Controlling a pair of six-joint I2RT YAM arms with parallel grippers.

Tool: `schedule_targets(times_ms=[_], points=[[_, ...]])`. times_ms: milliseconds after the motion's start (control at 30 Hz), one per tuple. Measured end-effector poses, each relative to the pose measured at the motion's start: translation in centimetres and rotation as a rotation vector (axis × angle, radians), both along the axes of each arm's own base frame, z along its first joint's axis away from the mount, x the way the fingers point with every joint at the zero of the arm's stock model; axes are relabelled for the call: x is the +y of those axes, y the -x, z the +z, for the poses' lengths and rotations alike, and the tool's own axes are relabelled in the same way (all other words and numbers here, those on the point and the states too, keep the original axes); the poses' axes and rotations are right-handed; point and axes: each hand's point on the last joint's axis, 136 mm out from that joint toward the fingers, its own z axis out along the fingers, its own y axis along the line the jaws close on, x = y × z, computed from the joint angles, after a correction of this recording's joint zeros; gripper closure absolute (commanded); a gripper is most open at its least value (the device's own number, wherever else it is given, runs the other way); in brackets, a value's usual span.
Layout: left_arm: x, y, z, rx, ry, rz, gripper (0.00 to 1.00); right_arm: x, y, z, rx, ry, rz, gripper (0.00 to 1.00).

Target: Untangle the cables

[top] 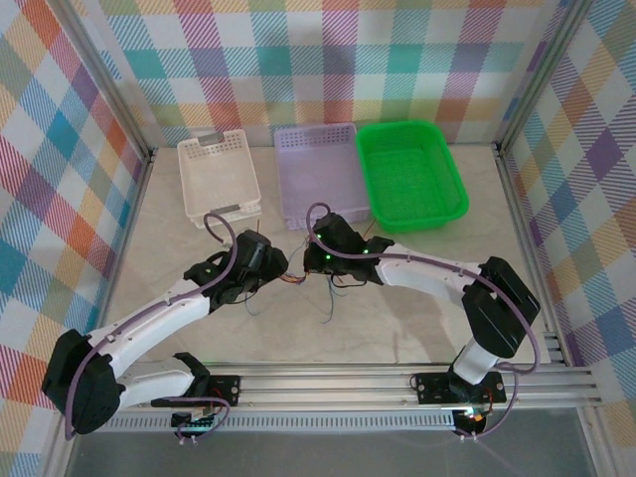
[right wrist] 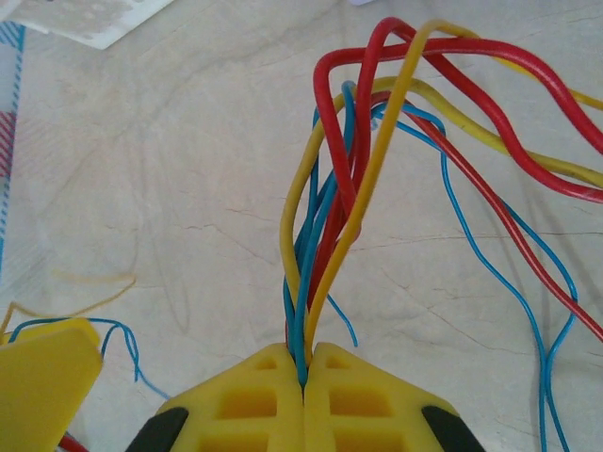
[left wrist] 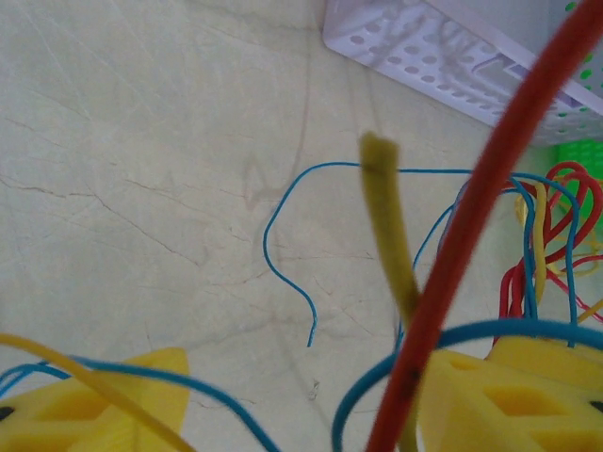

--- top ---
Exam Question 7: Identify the green plastic mesh basket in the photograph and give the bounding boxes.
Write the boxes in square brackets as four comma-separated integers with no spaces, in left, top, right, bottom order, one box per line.
[355,119,471,235]

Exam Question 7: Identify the small controller circuit board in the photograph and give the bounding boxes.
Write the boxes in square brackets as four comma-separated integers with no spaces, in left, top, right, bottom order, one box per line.
[454,404,494,424]
[171,404,221,432]

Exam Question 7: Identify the purple perforated plastic basket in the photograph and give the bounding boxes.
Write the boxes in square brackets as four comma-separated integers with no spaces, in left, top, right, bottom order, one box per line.
[273,122,372,233]

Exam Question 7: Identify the grey slotted cable duct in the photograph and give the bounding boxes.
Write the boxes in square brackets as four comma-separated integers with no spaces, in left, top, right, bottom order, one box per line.
[106,414,457,433]

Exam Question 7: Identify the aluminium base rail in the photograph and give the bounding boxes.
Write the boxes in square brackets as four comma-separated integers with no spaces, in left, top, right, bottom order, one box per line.
[118,362,601,412]

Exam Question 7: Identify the white perforated plastic basket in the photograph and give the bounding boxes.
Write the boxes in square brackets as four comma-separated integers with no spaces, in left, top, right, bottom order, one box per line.
[177,128,263,231]

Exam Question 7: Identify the aluminium frame post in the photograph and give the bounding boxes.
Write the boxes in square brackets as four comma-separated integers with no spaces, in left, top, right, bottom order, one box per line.
[495,0,595,150]
[55,0,155,156]

